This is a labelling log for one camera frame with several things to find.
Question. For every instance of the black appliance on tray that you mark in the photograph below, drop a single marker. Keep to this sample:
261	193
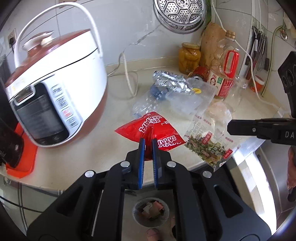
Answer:
11	142

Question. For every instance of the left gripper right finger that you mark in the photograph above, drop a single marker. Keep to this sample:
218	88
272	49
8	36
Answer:
205	208

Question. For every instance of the hanging utensils rack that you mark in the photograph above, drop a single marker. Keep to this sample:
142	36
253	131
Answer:
258	49

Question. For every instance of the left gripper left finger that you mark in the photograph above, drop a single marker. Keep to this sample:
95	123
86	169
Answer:
92	207

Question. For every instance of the oil bottle with red handle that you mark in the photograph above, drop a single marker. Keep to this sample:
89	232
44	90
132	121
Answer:
223	67

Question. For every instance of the red snack packet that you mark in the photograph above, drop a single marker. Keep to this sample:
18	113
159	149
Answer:
152	126

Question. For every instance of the brown paper bag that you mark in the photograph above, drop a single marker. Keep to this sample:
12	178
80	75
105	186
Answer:
212	34

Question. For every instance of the clear glass cup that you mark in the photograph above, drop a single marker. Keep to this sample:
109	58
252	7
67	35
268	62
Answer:
234	96

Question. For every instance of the small orange lidded cup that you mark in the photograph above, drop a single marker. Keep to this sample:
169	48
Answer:
259	83

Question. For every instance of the wall power socket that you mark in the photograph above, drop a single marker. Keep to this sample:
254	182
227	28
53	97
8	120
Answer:
12	38

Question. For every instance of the orange plastic tray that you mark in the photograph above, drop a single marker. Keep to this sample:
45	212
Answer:
27	160

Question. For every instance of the clear plastic food container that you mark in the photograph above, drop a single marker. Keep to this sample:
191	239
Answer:
192	102

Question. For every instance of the silver foil wrapper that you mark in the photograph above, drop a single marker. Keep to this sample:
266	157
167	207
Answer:
171	81

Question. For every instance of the clear pickled vegetable packet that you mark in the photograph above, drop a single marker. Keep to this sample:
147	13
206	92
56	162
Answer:
208	138

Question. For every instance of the crushed clear water bottle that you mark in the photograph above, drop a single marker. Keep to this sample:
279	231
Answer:
150	101

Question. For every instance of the glass jar of yellow preserves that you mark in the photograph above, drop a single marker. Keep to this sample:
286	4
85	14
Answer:
189	57

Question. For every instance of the white trash bin with liner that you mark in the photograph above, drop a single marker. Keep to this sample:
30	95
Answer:
151	212

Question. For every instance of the stainless steel sink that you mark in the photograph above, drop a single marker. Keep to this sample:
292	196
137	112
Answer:
259	170

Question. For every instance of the person's right hand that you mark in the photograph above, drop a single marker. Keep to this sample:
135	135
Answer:
291	170

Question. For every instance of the white and red rice cooker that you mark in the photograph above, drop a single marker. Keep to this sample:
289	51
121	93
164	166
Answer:
58	90

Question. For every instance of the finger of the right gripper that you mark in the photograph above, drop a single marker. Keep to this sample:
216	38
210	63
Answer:
277	130

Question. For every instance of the red tin can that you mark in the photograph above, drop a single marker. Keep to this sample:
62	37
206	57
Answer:
200	73

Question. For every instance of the stainless steel steamer tray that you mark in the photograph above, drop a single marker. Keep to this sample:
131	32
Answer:
180	16

